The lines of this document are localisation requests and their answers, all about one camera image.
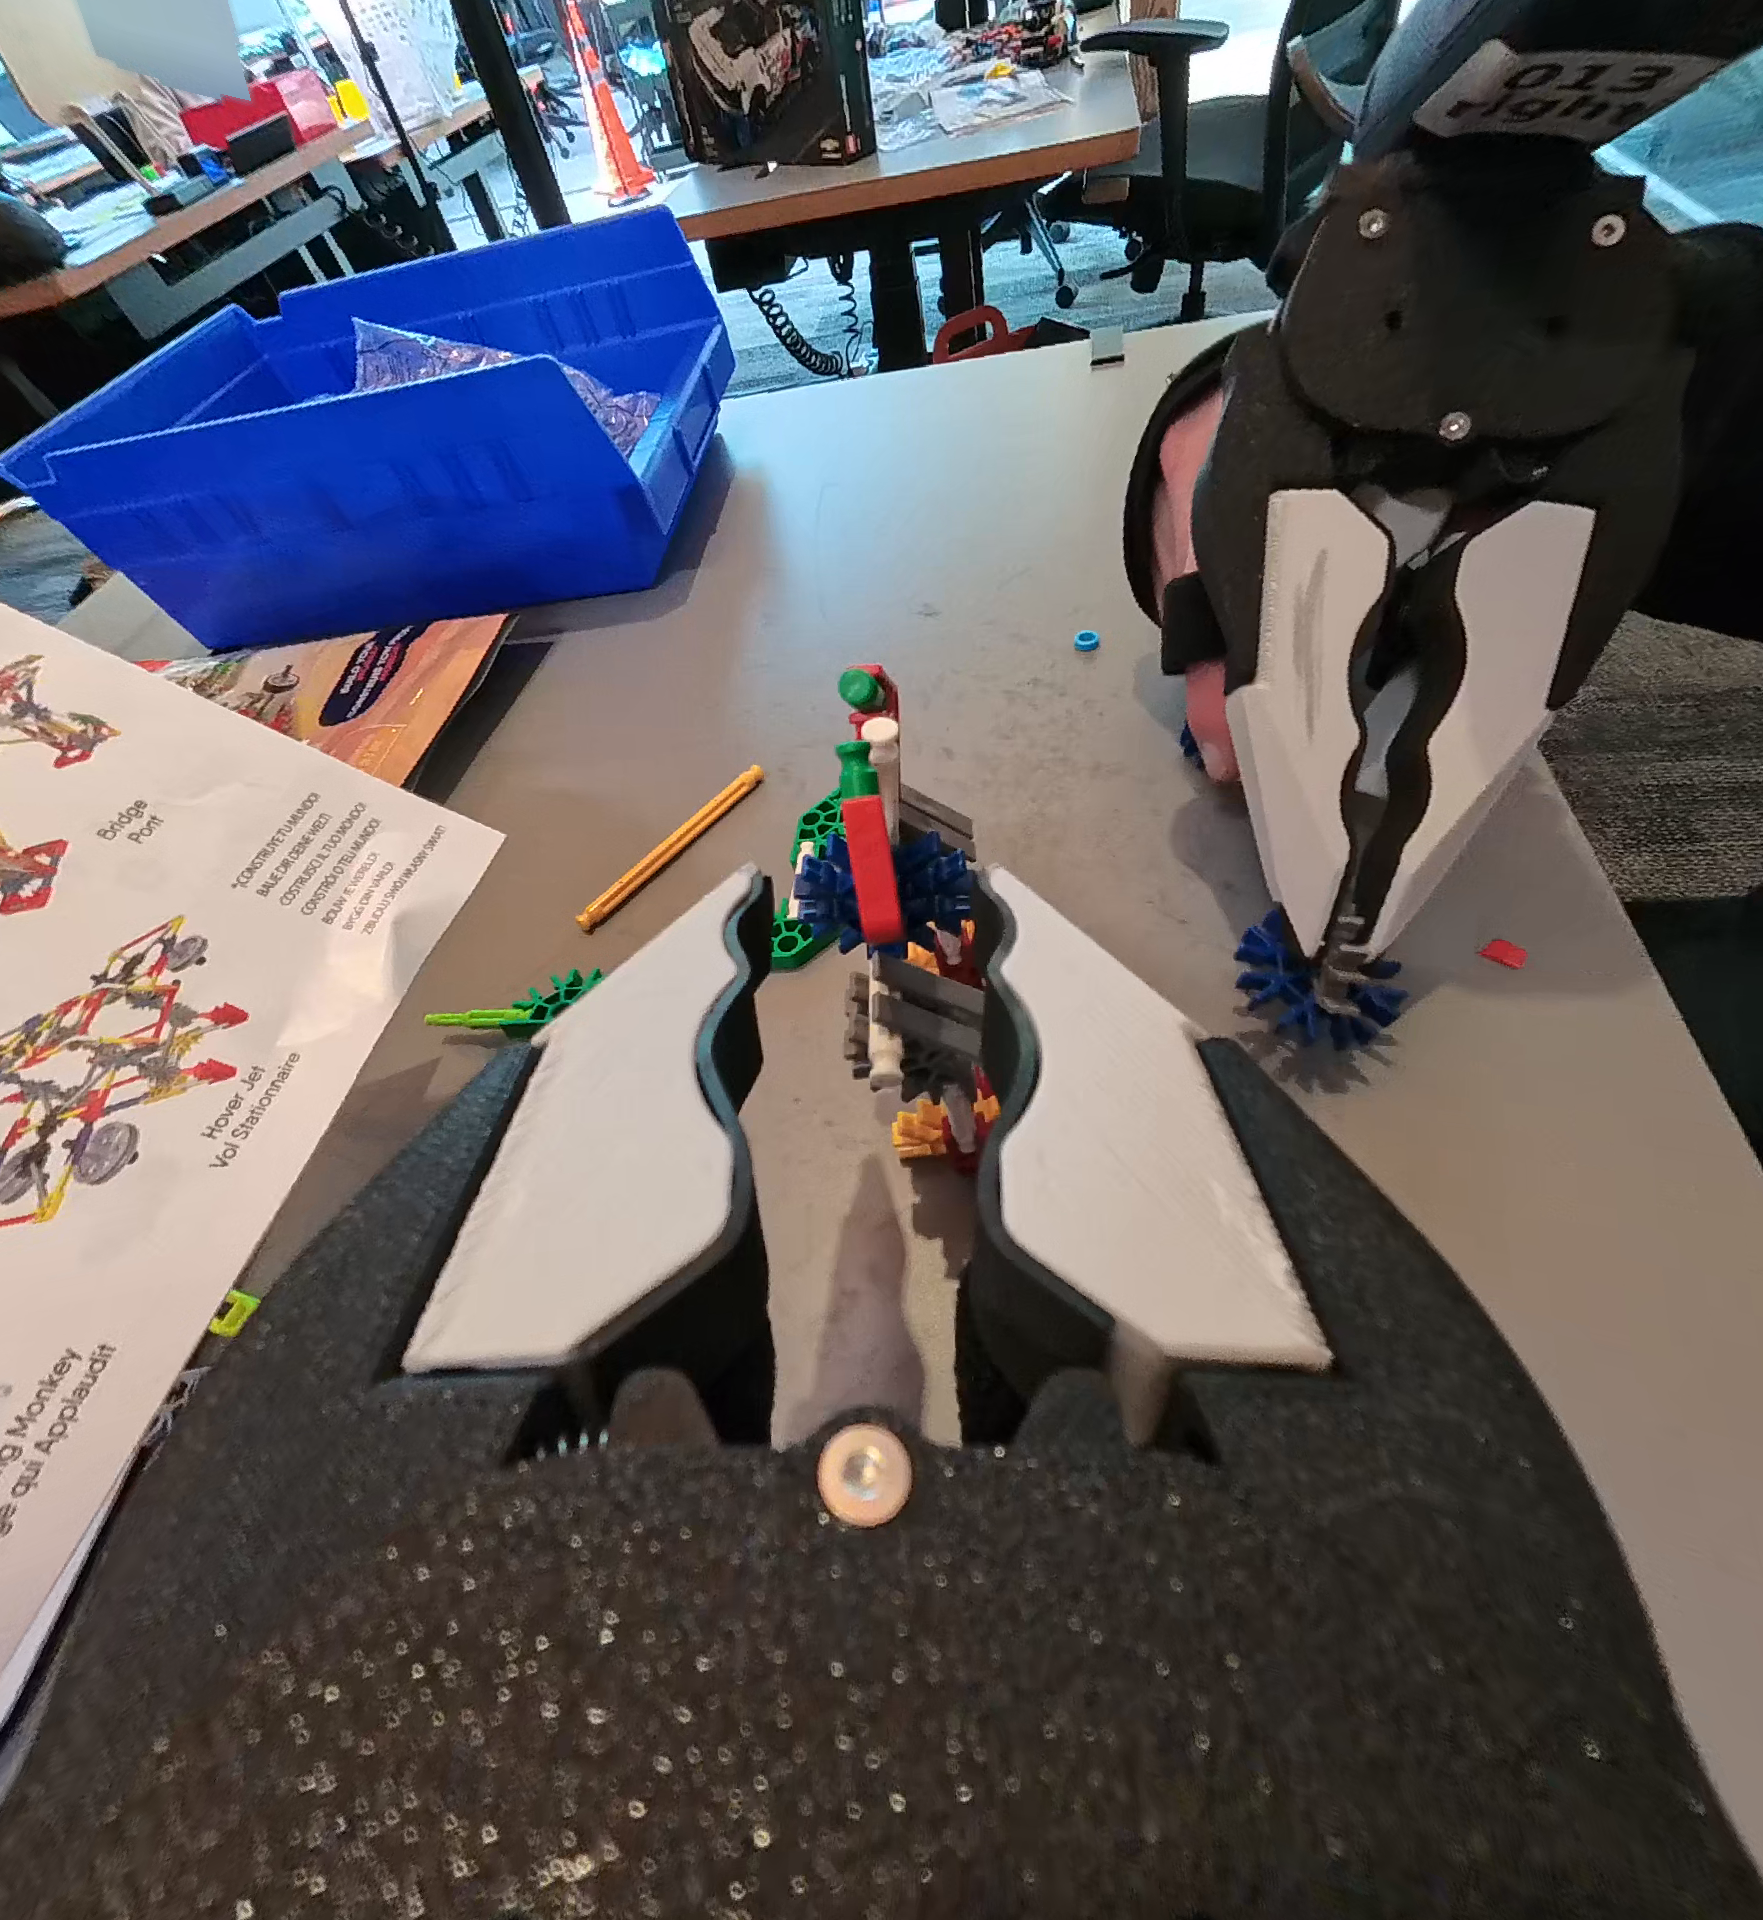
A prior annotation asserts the black mesh chair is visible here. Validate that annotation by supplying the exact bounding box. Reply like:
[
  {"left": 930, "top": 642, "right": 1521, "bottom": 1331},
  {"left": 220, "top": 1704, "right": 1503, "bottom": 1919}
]
[{"left": 1259, "top": 0, "right": 1407, "bottom": 300}]

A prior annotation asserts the open toy instruction booklet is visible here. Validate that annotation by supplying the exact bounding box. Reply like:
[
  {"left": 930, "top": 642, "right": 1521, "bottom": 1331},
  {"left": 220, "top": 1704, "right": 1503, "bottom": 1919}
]
[{"left": 0, "top": 570, "right": 508, "bottom": 1824}]

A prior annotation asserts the black toy set box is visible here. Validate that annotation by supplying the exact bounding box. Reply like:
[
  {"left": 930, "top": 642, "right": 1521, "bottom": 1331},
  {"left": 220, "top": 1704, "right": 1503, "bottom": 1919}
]
[{"left": 654, "top": 0, "right": 880, "bottom": 169}]

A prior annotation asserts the tripod light stand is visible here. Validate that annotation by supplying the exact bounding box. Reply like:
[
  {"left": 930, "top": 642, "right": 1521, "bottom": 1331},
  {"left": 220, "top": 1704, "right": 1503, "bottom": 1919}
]
[{"left": 338, "top": 0, "right": 456, "bottom": 254}]

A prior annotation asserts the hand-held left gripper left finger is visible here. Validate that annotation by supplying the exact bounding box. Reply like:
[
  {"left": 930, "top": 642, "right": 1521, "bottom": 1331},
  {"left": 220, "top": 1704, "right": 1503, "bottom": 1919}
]
[{"left": 402, "top": 864, "right": 778, "bottom": 1451}]

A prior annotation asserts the cluttered wooden desk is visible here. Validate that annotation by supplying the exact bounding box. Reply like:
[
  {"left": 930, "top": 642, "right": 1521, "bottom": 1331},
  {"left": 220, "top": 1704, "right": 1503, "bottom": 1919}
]
[{"left": 0, "top": 87, "right": 506, "bottom": 345}]

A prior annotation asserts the person's right hand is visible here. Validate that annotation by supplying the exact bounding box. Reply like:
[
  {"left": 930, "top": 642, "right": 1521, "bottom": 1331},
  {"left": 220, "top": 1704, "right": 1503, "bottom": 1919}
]
[{"left": 1151, "top": 391, "right": 1245, "bottom": 786}]

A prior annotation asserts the wooden office desk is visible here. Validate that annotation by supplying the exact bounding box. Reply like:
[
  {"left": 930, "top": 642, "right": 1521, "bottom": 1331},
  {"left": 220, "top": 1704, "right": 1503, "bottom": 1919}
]
[{"left": 668, "top": 53, "right": 1145, "bottom": 370}]

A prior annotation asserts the plain blue plastic bin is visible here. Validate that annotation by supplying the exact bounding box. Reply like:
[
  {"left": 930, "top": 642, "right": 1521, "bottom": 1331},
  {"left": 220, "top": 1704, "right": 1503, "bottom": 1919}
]
[{"left": 0, "top": 202, "right": 740, "bottom": 652}]

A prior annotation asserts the multicolour construction toy model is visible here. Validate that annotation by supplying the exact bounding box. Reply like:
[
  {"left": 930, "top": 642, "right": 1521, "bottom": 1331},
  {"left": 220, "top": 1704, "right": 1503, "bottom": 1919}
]
[{"left": 784, "top": 660, "right": 1005, "bottom": 1173}]

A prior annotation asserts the green fan connector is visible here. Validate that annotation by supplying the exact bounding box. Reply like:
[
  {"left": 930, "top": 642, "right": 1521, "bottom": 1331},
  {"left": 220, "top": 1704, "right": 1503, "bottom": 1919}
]
[{"left": 768, "top": 794, "right": 846, "bottom": 967}]

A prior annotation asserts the blue snowflake connector with grey piece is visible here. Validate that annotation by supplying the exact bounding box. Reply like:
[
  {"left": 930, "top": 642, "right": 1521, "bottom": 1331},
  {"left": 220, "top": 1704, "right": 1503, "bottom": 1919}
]
[{"left": 1235, "top": 904, "right": 1411, "bottom": 1056}]

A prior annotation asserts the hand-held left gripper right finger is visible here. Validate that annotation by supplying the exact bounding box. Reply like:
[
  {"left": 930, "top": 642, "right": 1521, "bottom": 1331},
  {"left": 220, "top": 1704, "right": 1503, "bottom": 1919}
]
[{"left": 956, "top": 864, "right": 1335, "bottom": 1451}]

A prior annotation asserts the coiled black cable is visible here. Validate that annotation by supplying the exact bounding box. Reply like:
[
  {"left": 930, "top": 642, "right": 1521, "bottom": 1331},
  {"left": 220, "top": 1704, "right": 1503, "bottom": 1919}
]
[{"left": 750, "top": 278, "right": 860, "bottom": 381}]

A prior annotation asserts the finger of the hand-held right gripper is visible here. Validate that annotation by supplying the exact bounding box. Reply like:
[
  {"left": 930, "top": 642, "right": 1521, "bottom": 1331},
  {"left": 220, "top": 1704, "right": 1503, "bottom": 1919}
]
[
  {"left": 1353, "top": 498, "right": 1597, "bottom": 949},
  {"left": 1223, "top": 488, "right": 1423, "bottom": 962}
]

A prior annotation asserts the orange toy packaging bag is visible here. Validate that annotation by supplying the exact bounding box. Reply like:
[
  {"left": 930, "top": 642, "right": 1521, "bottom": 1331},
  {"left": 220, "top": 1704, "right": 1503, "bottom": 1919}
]
[{"left": 138, "top": 614, "right": 518, "bottom": 791}]

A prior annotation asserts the long yellow rod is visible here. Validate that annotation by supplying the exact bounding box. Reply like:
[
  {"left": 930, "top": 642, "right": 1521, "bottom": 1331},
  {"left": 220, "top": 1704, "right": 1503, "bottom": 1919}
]
[{"left": 576, "top": 765, "right": 768, "bottom": 935}]

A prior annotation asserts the clear plastic bag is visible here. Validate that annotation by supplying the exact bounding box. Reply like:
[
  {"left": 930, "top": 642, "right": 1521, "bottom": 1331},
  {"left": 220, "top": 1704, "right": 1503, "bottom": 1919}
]
[{"left": 352, "top": 314, "right": 668, "bottom": 448}]

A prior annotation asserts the green connector chain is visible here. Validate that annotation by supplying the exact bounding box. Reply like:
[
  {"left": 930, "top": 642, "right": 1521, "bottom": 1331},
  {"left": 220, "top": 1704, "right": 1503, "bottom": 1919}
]
[{"left": 424, "top": 967, "right": 608, "bottom": 1042}]

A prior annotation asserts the orange traffic cone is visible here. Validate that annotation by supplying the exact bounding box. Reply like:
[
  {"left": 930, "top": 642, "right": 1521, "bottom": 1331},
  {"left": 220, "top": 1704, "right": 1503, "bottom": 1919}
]
[{"left": 570, "top": 0, "right": 662, "bottom": 206}]

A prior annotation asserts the grey office chair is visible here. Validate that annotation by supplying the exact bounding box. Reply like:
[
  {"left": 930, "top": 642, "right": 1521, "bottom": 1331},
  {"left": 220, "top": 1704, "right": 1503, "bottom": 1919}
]
[{"left": 1075, "top": 19, "right": 1279, "bottom": 314}]

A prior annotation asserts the bundle of red yellow rods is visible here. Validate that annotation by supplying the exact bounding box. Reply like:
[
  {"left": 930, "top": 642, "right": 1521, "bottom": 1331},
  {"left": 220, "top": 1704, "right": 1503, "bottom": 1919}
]
[{"left": 894, "top": 1083, "right": 1003, "bottom": 1177}]

